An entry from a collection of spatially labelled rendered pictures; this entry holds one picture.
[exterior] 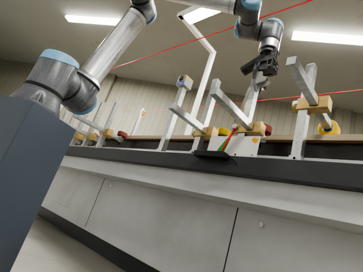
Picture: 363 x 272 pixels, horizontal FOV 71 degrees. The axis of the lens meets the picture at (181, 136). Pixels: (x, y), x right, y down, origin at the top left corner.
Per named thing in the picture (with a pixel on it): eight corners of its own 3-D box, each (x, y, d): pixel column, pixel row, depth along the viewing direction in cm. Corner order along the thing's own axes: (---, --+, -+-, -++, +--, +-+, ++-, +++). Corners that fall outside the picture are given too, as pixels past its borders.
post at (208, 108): (194, 157, 127) (218, 77, 141) (189, 156, 129) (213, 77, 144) (198, 160, 129) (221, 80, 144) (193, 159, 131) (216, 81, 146)
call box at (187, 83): (183, 85, 156) (187, 74, 159) (175, 86, 161) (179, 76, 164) (190, 91, 161) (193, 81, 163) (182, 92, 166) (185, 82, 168)
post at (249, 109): (237, 163, 109) (259, 71, 124) (230, 163, 111) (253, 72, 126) (241, 166, 111) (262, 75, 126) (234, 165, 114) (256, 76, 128)
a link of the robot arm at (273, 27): (261, 29, 128) (282, 32, 126) (256, 49, 124) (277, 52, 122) (264, 14, 119) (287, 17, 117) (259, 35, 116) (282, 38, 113)
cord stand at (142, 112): (117, 175, 356) (143, 107, 390) (113, 175, 362) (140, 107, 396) (121, 177, 361) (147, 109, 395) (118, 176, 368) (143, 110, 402)
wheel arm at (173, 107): (172, 109, 110) (175, 101, 111) (166, 110, 112) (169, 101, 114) (223, 149, 138) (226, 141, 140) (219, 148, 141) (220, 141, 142)
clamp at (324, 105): (327, 106, 93) (329, 94, 95) (290, 108, 103) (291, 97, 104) (331, 114, 97) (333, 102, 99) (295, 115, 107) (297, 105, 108)
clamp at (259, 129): (259, 131, 108) (261, 121, 109) (232, 132, 117) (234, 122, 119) (264, 137, 112) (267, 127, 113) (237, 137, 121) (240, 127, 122)
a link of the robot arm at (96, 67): (43, 93, 116) (135, -17, 134) (65, 110, 132) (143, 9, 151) (67, 106, 112) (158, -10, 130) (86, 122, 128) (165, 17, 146)
